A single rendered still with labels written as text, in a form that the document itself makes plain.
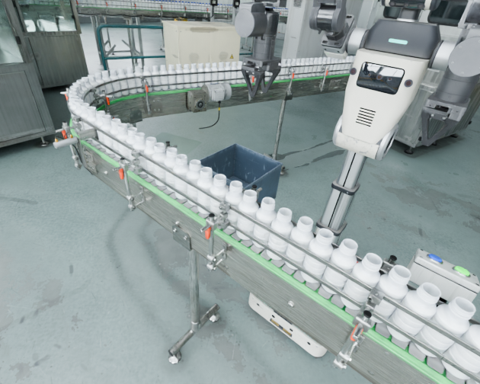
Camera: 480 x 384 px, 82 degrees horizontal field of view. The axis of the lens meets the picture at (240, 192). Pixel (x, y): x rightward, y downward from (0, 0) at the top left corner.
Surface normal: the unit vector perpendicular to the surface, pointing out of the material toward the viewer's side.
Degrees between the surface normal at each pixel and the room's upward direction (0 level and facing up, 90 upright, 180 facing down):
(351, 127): 90
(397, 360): 90
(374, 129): 90
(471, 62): 89
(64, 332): 0
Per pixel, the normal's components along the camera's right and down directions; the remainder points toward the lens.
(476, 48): -0.61, 0.40
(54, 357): 0.07, -0.81
